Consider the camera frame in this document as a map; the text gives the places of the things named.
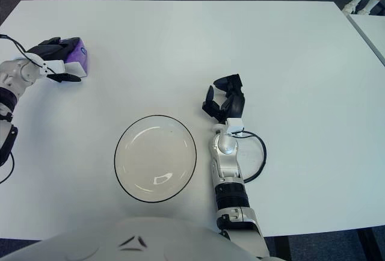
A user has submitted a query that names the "black table leg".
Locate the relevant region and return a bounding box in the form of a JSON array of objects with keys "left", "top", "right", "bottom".
[
  {"left": 356, "top": 227, "right": 385, "bottom": 261},
  {"left": 275, "top": 236, "right": 292, "bottom": 261}
]

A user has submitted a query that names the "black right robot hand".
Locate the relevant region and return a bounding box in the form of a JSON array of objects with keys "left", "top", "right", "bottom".
[{"left": 201, "top": 73, "right": 246, "bottom": 123}]

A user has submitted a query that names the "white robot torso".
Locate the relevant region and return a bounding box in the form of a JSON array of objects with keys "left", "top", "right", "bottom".
[{"left": 0, "top": 216, "right": 283, "bottom": 261}]

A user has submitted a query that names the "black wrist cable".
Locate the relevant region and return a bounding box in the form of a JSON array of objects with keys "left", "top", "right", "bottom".
[
  {"left": 236, "top": 130, "right": 267, "bottom": 183},
  {"left": 0, "top": 34, "right": 46, "bottom": 185}
]

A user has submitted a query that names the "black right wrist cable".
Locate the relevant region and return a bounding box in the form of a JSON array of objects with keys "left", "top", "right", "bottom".
[{"left": 236, "top": 130, "right": 267, "bottom": 183}]

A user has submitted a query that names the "white plate with black rim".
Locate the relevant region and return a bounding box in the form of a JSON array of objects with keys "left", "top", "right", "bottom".
[{"left": 113, "top": 114, "right": 198, "bottom": 203}]

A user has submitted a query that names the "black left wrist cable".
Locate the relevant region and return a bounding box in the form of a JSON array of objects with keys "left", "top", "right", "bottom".
[{"left": 0, "top": 34, "right": 46, "bottom": 185}]

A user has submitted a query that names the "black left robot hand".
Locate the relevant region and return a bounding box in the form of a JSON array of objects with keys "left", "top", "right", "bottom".
[{"left": 26, "top": 37, "right": 82, "bottom": 84}]

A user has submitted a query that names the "purple tissue paper pack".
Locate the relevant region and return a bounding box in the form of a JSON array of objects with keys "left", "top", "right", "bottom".
[{"left": 64, "top": 37, "right": 90, "bottom": 78}]

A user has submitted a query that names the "white neighbouring table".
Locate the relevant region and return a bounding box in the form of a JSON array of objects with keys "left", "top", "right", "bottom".
[{"left": 347, "top": 14, "right": 385, "bottom": 66}]

